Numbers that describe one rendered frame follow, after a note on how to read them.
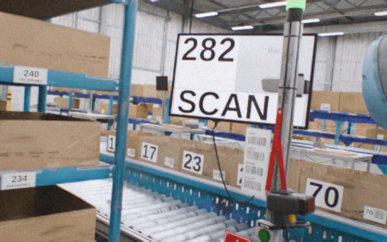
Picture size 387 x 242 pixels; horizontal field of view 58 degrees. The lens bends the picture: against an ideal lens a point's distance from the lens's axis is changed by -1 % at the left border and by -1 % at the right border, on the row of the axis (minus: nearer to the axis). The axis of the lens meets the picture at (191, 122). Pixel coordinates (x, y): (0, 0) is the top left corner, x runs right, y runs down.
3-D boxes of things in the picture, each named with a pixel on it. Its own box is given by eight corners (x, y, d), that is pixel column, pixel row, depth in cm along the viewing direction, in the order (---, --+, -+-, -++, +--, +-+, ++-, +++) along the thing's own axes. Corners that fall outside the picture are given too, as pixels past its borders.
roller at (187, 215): (129, 240, 151) (123, 234, 154) (208, 219, 189) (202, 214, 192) (132, 230, 150) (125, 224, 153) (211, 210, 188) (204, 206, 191)
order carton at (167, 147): (137, 161, 240) (139, 136, 239) (168, 158, 261) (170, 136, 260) (177, 173, 213) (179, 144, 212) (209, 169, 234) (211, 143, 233)
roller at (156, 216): (119, 235, 156) (114, 228, 159) (199, 216, 194) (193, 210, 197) (123, 226, 154) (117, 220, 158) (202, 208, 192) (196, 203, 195)
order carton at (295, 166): (228, 187, 187) (230, 154, 186) (259, 181, 208) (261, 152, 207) (296, 206, 159) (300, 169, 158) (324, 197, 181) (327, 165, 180)
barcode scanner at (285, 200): (306, 238, 87) (304, 195, 87) (264, 230, 95) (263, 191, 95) (317, 232, 92) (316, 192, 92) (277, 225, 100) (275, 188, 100)
